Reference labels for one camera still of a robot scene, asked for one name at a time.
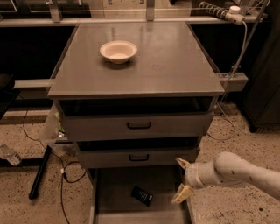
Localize white cable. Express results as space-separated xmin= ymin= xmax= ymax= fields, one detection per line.
xmin=206 ymin=20 xmax=249 ymax=142

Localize black drawer handle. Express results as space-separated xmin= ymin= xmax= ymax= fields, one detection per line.
xmin=129 ymin=154 xmax=150 ymax=162
xmin=126 ymin=122 xmax=152 ymax=130

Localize black object at left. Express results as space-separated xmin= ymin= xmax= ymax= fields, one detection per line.
xmin=0 ymin=73 xmax=20 ymax=119

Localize black floor cable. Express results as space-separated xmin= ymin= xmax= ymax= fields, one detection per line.
xmin=22 ymin=99 xmax=88 ymax=224

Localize grey drawer cabinet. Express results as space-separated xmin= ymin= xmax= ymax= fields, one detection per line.
xmin=47 ymin=22 xmax=225 ymax=224

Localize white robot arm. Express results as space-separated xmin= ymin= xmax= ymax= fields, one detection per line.
xmin=171 ymin=151 xmax=280 ymax=204

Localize black floor bar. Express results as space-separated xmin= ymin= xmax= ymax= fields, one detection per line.
xmin=29 ymin=146 xmax=52 ymax=200

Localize dark cabinet at right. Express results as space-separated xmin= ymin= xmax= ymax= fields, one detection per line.
xmin=241 ymin=0 xmax=280 ymax=132

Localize grey middle drawer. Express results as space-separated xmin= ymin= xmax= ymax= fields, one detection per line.
xmin=77 ymin=137 xmax=200 ymax=168

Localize black top drawer handle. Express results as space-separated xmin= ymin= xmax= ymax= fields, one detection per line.
xmin=126 ymin=122 xmax=152 ymax=130

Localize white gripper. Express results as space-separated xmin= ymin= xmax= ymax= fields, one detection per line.
xmin=171 ymin=157 xmax=216 ymax=204

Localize white power strip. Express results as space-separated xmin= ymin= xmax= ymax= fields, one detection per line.
xmin=199 ymin=1 xmax=245 ymax=26

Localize clear plastic bag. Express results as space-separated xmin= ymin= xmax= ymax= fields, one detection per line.
xmin=39 ymin=105 xmax=76 ymax=154

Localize clear plastic water bottle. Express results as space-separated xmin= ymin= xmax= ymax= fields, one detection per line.
xmin=0 ymin=144 xmax=22 ymax=166

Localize grey open bottom drawer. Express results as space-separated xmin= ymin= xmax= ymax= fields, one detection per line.
xmin=92 ymin=165 xmax=192 ymax=224

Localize grey top drawer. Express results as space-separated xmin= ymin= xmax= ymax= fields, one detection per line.
xmin=59 ymin=96 xmax=214 ymax=141

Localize black middle drawer handle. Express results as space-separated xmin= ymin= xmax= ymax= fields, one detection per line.
xmin=129 ymin=154 xmax=150 ymax=162

